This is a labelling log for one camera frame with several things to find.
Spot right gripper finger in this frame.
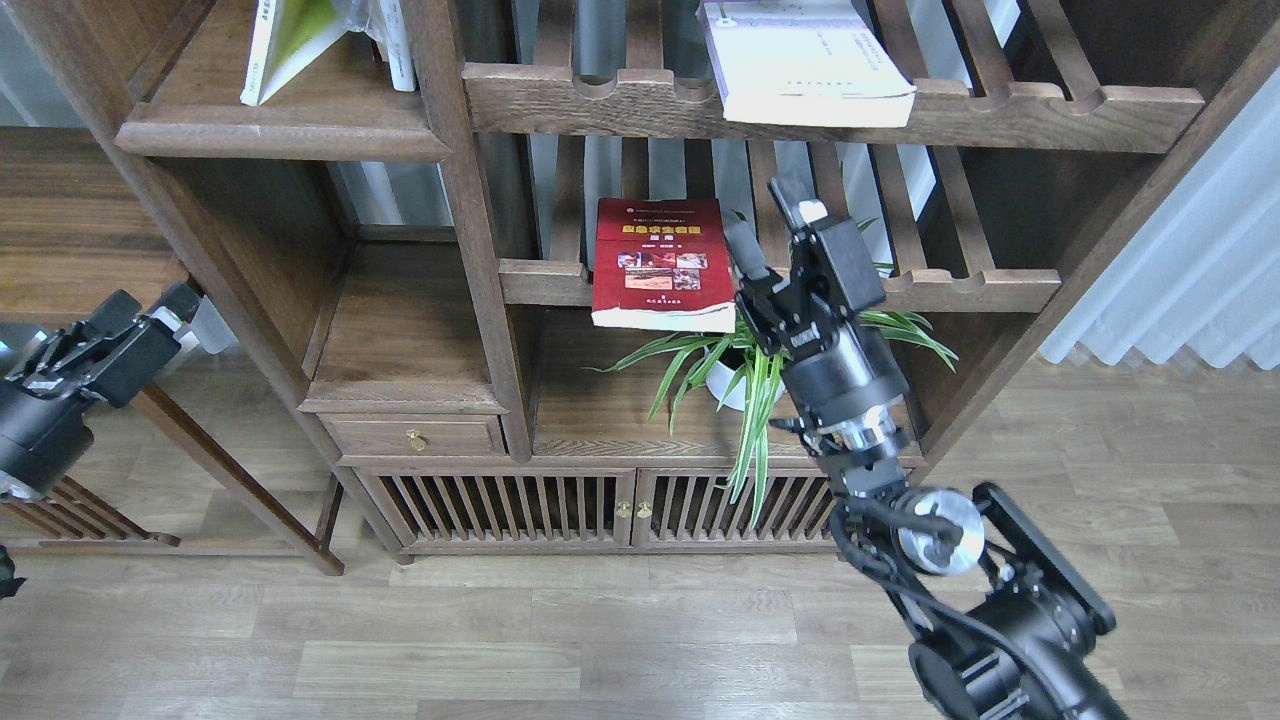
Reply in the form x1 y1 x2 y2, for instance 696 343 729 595
723 218 790 341
769 178 886 319

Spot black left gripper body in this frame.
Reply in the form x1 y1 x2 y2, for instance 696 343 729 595
1 340 93 498

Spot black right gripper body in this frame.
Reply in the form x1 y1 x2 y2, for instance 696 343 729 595
739 270 908 466

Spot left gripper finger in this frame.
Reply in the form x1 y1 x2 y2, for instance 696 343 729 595
5 290 141 386
70 283 200 407

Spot white purple cover book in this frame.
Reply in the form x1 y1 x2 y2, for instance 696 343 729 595
698 1 916 128

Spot yellow green cover book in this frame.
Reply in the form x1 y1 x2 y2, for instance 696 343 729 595
239 0 347 106

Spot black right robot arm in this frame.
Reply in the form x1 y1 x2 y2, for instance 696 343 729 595
726 177 1126 719

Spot green spider plant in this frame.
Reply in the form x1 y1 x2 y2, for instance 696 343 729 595
614 305 956 538

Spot white plant pot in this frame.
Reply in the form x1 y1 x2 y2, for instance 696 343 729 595
705 347 760 411

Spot red cover book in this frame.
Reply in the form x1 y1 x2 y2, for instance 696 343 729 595
591 199 736 333

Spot wooden side table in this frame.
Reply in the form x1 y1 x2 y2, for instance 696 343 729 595
1 127 344 577

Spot right slatted cabinet door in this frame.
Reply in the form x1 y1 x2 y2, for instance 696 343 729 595
631 468 835 553

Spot slatted cabinet door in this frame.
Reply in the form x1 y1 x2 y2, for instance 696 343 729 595
631 468 835 553
356 468 636 553

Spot small wooden drawer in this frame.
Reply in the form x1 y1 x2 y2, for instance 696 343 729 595
317 413 506 457

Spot dark wooden bookshelf unit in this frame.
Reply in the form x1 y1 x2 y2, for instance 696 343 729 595
3 1 1277 557

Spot left slatted cabinet door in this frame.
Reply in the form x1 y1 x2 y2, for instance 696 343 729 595
356 468 636 553

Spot white curtain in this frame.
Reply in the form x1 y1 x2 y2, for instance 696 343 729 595
1039 76 1279 370

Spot white rolled papers in plastic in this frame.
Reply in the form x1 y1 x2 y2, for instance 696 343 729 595
346 0 417 92

